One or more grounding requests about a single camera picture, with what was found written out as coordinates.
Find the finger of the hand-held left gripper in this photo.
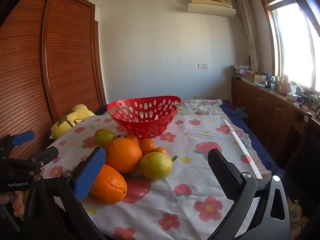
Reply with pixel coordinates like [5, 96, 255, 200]
[29, 146, 60, 167]
[0, 130, 35, 153]

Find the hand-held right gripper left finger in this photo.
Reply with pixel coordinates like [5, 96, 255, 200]
[24, 146, 108, 240]

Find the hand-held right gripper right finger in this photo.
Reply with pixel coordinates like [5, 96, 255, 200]
[207, 148, 291, 240]

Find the small fruit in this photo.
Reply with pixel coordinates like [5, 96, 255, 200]
[89, 164, 128, 205]

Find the round large orange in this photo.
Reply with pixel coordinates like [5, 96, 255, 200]
[104, 138, 143, 174]

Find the yellow-green pear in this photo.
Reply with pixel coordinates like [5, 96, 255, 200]
[139, 152, 178, 180]
[94, 129, 122, 147]

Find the red perforated plastic basket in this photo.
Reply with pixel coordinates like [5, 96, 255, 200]
[107, 95, 182, 139]

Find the yellow plush toy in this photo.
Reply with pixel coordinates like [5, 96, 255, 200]
[50, 104, 96, 139]

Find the dark blue blanket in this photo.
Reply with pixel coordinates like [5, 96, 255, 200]
[220, 100, 285, 178]

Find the white floral strawberry tablecloth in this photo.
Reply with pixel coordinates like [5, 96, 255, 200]
[41, 115, 263, 240]

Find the floral quilt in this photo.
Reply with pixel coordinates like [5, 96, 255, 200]
[180, 99, 223, 117]

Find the wooden sideboard cabinet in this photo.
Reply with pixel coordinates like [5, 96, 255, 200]
[230, 76, 320, 170]

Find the wooden slatted wardrobe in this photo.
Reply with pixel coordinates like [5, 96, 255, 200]
[0, 0, 107, 160]

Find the cardboard box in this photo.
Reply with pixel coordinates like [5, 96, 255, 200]
[245, 70, 267, 85]

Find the white plastic bottle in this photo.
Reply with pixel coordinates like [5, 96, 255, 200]
[281, 74, 290, 95]

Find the patterned beige curtain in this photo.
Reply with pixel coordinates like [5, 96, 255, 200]
[236, 0, 262, 73]

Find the wooden framed window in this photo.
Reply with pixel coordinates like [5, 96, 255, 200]
[259, 0, 320, 93]

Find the wall air conditioner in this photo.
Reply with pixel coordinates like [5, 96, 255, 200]
[187, 0, 237, 18]

